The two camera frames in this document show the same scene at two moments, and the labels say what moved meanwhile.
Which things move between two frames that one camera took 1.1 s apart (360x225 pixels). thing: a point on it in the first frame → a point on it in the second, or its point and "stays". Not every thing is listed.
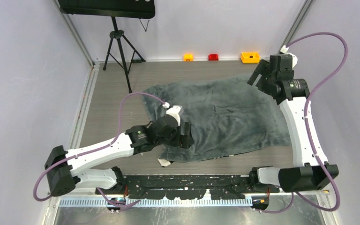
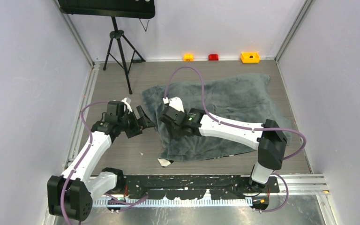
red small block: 213,57 stays
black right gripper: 261,69 → 174,132
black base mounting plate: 185,186 stays
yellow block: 250,57 stays
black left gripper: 183,140 → 139,124
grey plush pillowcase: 227,118 stays
